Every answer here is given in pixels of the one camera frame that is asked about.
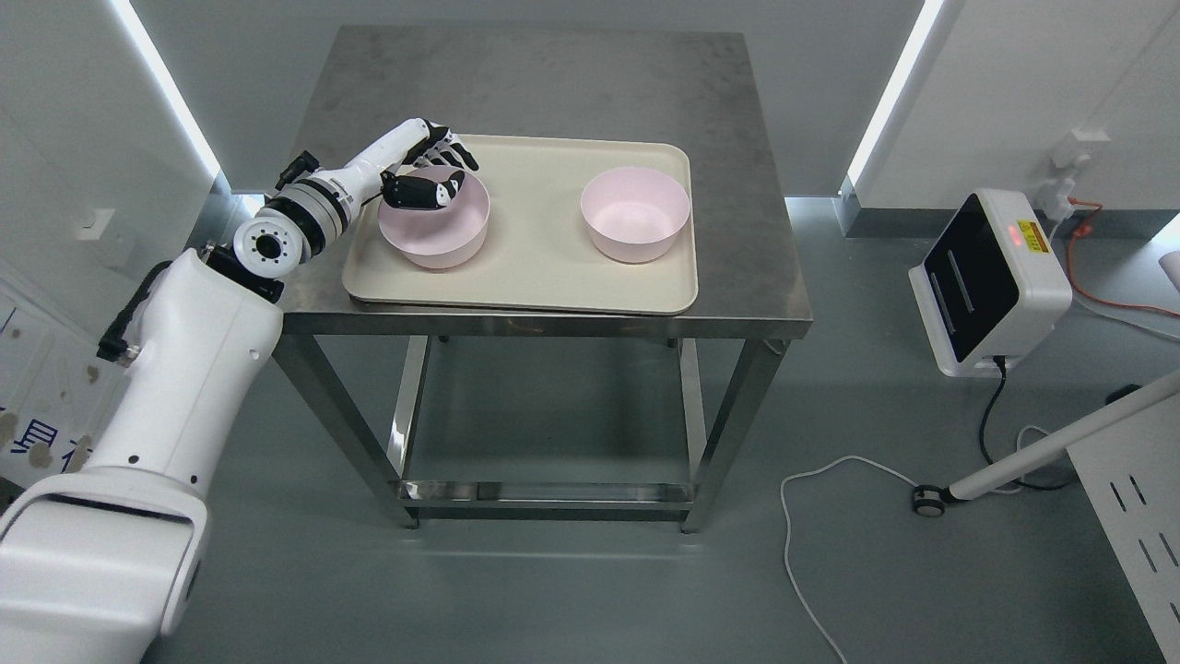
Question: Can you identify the orange cable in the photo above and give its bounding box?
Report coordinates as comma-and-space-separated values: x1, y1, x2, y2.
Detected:
1066, 200, 1180, 318

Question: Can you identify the beige plastic tray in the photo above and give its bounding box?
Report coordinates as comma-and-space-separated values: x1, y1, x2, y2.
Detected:
341, 134, 699, 315

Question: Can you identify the white stand leg with caster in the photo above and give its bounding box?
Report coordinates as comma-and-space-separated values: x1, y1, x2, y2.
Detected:
911, 370, 1179, 517

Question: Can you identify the white sign with blue text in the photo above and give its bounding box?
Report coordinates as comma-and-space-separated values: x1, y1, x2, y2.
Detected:
1, 272, 123, 492

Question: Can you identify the white wall socket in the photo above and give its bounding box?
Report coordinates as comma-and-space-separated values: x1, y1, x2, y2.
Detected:
1033, 127, 1110, 223

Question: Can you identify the white black charging device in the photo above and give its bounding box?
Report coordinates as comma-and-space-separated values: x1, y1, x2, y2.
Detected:
907, 188, 1073, 379

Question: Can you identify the pink bowl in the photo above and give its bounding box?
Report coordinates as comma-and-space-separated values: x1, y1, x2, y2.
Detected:
378, 165, 490, 269
579, 165, 691, 265

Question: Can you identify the black power cable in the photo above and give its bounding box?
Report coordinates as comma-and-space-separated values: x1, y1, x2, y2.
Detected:
977, 359, 1075, 491

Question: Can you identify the white perforated panel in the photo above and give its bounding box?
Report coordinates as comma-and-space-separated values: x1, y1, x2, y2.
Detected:
1068, 396, 1179, 663

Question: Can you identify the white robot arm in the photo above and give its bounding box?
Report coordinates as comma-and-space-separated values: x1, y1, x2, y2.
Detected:
4, 147, 406, 663

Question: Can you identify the white cable on floor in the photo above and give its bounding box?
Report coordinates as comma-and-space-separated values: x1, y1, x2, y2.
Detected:
780, 426, 1053, 664

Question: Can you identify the stainless steel table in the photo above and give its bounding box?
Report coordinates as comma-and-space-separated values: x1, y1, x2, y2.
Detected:
275, 26, 813, 533

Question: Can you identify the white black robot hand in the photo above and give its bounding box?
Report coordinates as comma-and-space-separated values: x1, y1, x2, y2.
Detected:
340, 118, 480, 210

